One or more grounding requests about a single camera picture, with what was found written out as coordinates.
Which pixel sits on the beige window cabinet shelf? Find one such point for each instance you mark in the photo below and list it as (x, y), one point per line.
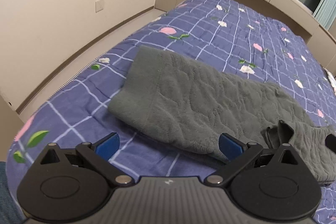
(297, 17)

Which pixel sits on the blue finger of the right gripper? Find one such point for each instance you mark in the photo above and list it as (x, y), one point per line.
(330, 141)

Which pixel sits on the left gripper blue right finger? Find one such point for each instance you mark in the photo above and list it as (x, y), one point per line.
(270, 184)

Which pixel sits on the right teal curtain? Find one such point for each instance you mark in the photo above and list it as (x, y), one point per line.
(325, 13)

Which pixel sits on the white wall socket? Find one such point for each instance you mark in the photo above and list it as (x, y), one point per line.
(99, 5)

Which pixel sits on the blue plaid floral bedspread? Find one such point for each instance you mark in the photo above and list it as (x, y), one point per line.
(169, 182)

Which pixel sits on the grey quilted fleece pants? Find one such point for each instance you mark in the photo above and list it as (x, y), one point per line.
(188, 104)

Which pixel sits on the light patterned pillow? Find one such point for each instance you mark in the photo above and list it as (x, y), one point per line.
(331, 79)

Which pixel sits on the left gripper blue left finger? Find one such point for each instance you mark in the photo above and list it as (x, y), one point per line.
(70, 184)

